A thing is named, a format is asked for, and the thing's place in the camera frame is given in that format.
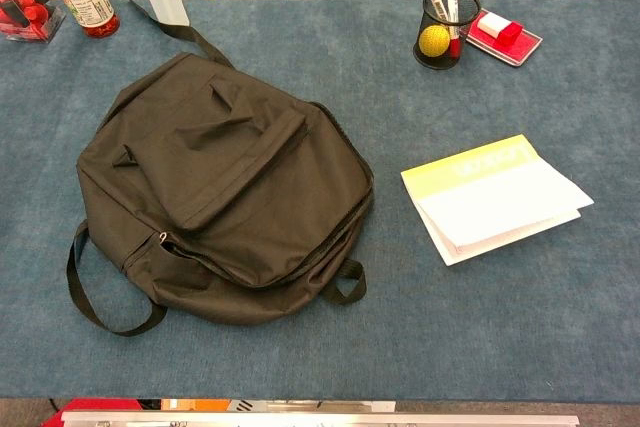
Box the yellow foam ball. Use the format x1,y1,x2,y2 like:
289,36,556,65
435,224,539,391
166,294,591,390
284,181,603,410
418,25,451,57

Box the black mesh pen holder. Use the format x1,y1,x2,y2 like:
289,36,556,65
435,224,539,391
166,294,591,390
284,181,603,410
412,0,482,71

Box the blue felt table cloth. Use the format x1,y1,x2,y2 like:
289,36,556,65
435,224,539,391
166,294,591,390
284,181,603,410
0,0,640,403

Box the yellow white notebook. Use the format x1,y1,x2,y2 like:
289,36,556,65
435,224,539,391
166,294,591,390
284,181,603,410
399,134,595,267

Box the small red block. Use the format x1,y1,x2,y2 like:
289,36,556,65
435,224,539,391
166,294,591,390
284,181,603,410
497,20,524,46

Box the white eraser block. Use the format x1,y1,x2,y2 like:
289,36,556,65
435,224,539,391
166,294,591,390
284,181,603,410
475,11,510,39

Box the black fabric backpack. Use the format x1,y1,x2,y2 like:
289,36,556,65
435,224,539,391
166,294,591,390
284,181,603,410
65,0,376,337

